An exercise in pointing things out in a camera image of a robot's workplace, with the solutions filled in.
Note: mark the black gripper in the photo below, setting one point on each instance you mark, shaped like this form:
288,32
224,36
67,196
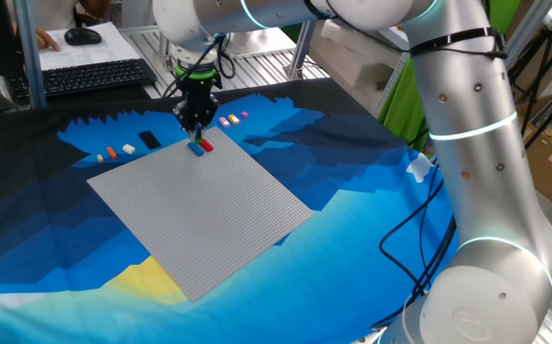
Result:
197,95

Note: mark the light pink Lego brick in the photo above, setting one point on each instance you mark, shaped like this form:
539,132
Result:
224,122

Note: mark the red Lego brick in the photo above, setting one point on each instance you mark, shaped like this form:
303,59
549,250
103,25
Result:
207,145

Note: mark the blue Lego brick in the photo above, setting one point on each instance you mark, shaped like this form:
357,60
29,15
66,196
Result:
195,149

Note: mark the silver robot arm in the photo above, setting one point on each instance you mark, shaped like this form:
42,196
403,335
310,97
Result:
476,181

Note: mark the yellow Lego brick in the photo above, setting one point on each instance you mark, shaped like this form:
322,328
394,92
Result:
233,119

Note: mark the black Lego plate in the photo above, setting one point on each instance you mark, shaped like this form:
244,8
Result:
149,139

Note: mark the white Lego brick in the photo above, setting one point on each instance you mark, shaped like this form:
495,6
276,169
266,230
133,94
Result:
129,149

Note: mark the orange Lego brick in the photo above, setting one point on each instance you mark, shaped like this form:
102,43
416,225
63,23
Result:
112,152

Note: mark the grey Lego baseplate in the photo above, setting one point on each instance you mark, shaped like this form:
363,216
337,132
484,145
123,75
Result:
199,210

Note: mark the person's hand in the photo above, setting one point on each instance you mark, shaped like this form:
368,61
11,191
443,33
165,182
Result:
47,39

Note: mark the white paper sheet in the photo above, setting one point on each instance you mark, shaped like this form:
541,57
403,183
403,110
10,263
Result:
109,48

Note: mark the black keyboard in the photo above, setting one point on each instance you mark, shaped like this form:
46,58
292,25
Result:
90,76

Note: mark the black computer mouse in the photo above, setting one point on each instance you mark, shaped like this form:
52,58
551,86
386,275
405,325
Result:
82,36

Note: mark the white foam block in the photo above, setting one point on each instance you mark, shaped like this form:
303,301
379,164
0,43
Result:
352,71

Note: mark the person in white shirt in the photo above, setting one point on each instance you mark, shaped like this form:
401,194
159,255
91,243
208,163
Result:
51,12

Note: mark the blue mountain print cloth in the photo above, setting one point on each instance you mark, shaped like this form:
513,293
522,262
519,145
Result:
304,286

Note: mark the green curtain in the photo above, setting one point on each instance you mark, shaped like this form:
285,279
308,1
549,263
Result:
400,105

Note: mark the black tripod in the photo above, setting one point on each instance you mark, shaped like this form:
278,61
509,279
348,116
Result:
539,71

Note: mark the aluminium frame post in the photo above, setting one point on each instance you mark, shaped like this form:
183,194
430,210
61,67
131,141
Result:
524,28
30,52
166,55
300,52

